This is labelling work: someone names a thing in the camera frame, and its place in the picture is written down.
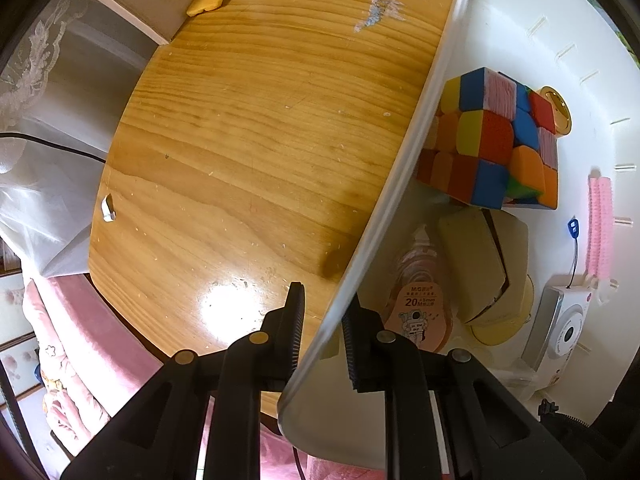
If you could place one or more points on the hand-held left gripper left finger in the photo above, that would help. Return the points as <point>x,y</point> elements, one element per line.
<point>296,320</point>

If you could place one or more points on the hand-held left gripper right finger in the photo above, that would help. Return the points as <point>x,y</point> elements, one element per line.
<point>352,345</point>

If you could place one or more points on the pink correction tape dispenser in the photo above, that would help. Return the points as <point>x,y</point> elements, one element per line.
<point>417,310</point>

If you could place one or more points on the white compact camera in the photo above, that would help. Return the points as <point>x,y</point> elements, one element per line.
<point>565,330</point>

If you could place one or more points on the multicoloured puzzle cube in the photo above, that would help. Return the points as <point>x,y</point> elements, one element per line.
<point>485,145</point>

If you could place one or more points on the pink folding comb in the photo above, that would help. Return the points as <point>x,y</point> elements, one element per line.
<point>600,230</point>

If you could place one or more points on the white plastic storage bin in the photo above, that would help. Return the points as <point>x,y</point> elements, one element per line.
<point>500,20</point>

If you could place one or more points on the pink blanket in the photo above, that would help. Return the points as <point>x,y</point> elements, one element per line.
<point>85,360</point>

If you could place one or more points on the small white clip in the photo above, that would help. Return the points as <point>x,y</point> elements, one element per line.
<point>108,208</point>

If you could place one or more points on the black cloth with zipper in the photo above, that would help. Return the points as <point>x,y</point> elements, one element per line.
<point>600,440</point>

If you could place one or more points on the white plastic bag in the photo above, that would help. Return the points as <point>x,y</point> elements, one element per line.
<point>45,210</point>

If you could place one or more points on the small yellow plastic piece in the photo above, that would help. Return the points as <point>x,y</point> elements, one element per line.
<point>205,3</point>

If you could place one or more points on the wooden side panel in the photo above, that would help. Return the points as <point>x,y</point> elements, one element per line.
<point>150,5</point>

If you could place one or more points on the white lace curtain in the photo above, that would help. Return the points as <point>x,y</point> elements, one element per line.
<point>50,60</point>

